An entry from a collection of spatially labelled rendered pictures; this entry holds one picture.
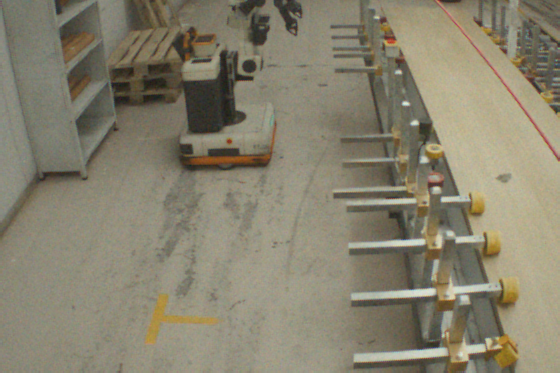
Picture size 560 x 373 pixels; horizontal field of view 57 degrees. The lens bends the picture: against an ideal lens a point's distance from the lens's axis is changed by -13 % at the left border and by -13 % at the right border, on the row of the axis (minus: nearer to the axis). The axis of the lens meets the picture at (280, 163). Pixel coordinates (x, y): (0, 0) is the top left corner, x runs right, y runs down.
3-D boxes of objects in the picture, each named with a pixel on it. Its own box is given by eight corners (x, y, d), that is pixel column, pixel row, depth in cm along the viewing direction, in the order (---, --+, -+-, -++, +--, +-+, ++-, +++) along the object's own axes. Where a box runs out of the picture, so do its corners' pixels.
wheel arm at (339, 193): (333, 200, 235) (333, 191, 233) (333, 196, 238) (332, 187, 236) (438, 197, 232) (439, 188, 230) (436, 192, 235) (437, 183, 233)
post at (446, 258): (426, 351, 178) (445, 237, 155) (425, 344, 181) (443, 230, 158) (436, 350, 178) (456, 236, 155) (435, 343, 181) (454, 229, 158)
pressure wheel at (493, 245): (487, 231, 179) (481, 230, 187) (487, 255, 179) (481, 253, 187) (503, 230, 179) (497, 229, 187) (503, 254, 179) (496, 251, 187)
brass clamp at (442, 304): (435, 312, 160) (437, 300, 157) (429, 283, 172) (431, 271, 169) (454, 310, 159) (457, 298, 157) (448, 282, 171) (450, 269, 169)
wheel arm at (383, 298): (351, 308, 164) (351, 299, 162) (350, 300, 167) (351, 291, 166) (510, 296, 160) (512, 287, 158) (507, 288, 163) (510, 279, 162)
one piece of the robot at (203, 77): (189, 149, 427) (175, 40, 387) (202, 117, 475) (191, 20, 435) (234, 147, 425) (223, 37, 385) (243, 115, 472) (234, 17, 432)
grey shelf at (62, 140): (40, 180, 434) (0, -4, 360) (76, 131, 513) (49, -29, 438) (86, 180, 431) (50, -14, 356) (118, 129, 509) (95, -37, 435)
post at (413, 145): (404, 225, 244) (410, 122, 221) (404, 221, 247) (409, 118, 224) (412, 225, 244) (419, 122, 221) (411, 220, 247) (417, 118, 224)
